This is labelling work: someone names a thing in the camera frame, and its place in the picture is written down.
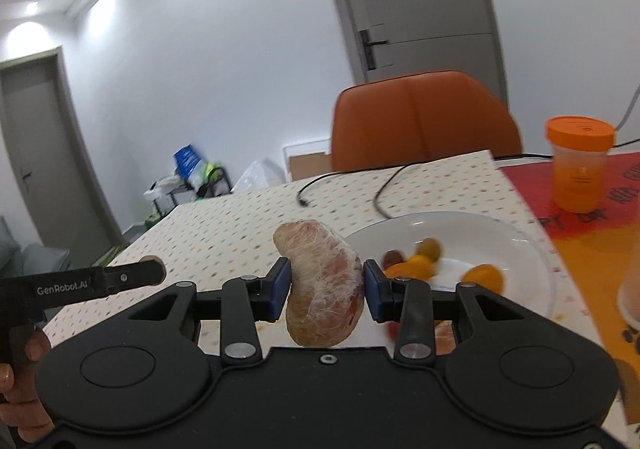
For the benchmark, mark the brown cardboard sheet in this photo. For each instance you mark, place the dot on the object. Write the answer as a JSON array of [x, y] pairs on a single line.
[[310, 165]]

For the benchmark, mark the small orange kumquat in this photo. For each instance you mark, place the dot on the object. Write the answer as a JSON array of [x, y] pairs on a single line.
[[410, 270], [482, 277]]

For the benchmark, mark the white frame board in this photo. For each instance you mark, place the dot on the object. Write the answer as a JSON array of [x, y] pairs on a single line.
[[305, 146]]

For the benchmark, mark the white plate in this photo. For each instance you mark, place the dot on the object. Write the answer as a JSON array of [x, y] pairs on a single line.
[[500, 239]]

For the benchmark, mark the round ceiling light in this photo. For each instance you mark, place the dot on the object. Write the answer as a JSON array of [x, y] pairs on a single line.
[[32, 7]]

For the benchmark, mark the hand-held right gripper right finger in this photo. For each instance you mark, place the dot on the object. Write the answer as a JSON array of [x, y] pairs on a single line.
[[375, 291]]

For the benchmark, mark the red orange table mat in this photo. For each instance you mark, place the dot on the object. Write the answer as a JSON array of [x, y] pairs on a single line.
[[600, 229]]

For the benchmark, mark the dark red round fruit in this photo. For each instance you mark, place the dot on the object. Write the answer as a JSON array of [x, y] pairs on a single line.
[[393, 257]]

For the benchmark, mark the clear plastic bag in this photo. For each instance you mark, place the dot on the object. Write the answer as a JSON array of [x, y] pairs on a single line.
[[260, 174]]

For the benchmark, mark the black storage rack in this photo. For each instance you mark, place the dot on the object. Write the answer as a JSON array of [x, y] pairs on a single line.
[[217, 185]]

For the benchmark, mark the peeled pomelo segment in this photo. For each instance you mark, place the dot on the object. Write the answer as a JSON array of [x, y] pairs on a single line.
[[320, 279]]

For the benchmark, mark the person's left hand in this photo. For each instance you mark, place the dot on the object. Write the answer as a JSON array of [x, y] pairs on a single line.
[[25, 399]]

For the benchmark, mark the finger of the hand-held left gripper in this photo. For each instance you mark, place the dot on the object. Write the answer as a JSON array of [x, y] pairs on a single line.
[[132, 275]]

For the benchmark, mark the blue bag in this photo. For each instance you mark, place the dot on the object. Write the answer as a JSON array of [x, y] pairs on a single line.
[[187, 161]]

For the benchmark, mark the dark grey door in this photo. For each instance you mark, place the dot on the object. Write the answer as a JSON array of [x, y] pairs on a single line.
[[45, 154]]

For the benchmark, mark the grey sofa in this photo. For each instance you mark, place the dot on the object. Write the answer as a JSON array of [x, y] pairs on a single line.
[[35, 254]]

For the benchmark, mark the orange lidded plastic cup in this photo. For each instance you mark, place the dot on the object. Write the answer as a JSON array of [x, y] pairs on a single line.
[[580, 164]]

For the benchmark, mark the green round fruit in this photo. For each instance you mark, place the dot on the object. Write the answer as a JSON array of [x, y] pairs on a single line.
[[430, 249]]

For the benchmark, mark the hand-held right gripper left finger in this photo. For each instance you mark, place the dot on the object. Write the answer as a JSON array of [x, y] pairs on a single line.
[[280, 289]]

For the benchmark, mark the orange leather chair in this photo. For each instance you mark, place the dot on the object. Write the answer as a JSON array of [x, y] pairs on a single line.
[[425, 119]]

